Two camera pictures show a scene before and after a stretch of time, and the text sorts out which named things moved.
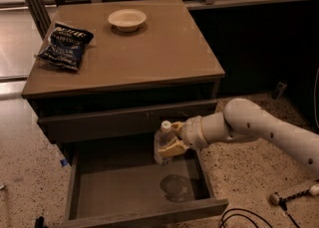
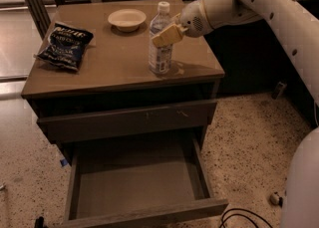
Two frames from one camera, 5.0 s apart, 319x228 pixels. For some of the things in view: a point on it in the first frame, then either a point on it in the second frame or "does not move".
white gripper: (191, 131) -> (193, 19)
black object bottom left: (39, 223) does not move
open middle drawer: (117, 183) does not move
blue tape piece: (63, 161) does not move
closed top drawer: (140, 121) does not move
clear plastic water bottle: (162, 138) -> (160, 58)
